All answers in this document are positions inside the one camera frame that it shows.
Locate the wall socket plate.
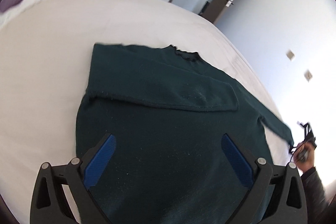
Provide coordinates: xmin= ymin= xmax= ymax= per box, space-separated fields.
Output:
xmin=286 ymin=50 xmax=295 ymax=60
xmin=304 ymin=71 xmax=313 ymax=81

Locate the lower wall socket plate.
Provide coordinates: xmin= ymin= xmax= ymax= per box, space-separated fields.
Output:
xmin=304 ymin=71 xmax=313 ymax=81

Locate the person's right hand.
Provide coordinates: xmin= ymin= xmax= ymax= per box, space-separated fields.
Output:
xmin=293 ymin=142 xmax=316 ymax=173

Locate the beige bed sheet mattress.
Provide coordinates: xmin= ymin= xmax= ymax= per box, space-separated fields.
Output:
xmin=1 ymin=0 xmax=278 ymax=223

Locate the upper wall socket plate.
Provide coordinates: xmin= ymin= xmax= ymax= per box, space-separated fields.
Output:
xmin=286 ymin=50 xmax=295 ymax=60

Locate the dark green knit sweater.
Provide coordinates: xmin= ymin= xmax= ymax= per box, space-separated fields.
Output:
xmin=76 ymin=44 xmax=293 ymax=223

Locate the white crumpled sheet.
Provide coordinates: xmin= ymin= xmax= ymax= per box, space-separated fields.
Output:
xmin=1 ymin=0 xmax=45 ymax=28

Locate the black jacket sleeve forearm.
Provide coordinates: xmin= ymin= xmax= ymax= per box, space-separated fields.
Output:
xmin=301 ymin=167 xmax=336 ymax=224

